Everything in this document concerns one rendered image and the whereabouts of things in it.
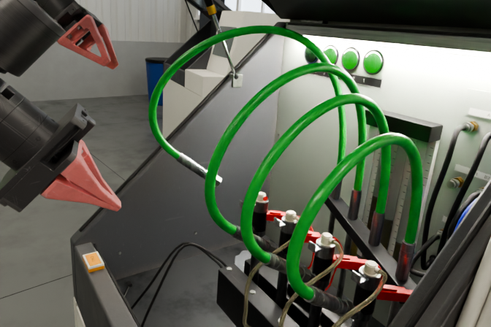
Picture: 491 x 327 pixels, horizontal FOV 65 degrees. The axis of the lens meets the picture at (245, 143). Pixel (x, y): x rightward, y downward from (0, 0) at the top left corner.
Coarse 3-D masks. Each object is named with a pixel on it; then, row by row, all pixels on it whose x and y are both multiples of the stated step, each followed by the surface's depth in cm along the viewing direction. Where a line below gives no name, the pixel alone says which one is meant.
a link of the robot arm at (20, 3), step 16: (0, 0) 31; (16, 0) 31; (32, 0) 34; (0, 16) 31; (16, 16) 31; (32, 16) 31; (48, 16) 33; (0, 32) 31; (16, 32) 31; (32, 32) 32; (48, 32) 33; (64, 32) 35; (0, 48) 31; (16, 48) 32; (32, 48) 33; (48, 48) 35; (0, 64) 32; (16, 64) 33
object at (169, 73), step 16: (224, 32) 66; (240, 32) 67; (256, 32) 67; (272, 32) 68; (288, 32) 68; (192, 48) 66; (176, 64) 66; (160, 80) 66; (336, 80) 73; (160, 144) 70
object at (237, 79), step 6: (204, 0) 87; (210, 0) 87; (210, 6) 87; (210, 12) 88; (216, 24) 90; (222, 42) 92; (228, 54) 93; (228, 60) 94; (234, 72) 95; (234, 78) 96; (240, 78) 97; (234, 84) 96; (240, 84) 97
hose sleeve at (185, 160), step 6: (180, 156) 71; (186, 156) 72; (180, 162) 71; (186, 162) 71; (192, 162) 72; (192, 168) 72; (198, 168) 72; (204, 168) 73; (198, 174) 73; (204, 174) 73
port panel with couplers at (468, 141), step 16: (480, 96) 63; (464, 112) 66; (480, 112) 64; (480, 128) 64; (464, 144) 66; (464, 160) 67; (448, 176) 69; (464, 176) 67; (480, 176) 65; (448, 192) 70; (480, 192) 62; (448, 208) 70
